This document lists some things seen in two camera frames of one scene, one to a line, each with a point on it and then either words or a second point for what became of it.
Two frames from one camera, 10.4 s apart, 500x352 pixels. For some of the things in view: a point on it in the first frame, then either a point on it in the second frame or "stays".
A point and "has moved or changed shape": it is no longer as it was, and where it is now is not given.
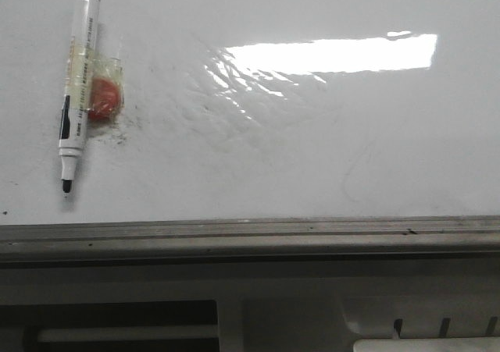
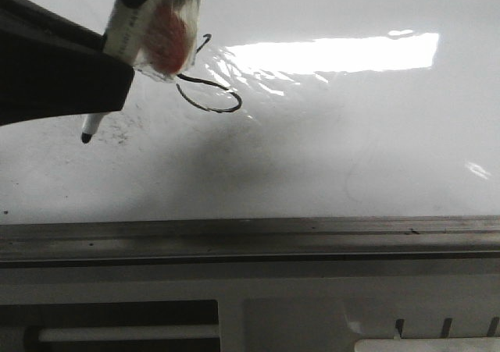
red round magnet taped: x=105 y=99 has moved or changed shape
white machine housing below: x=348 y=309 stays
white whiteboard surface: x=258 y=98 stays
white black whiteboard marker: x=78 y=81 → x=123 y=38
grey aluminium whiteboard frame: x=437 y=242 stays
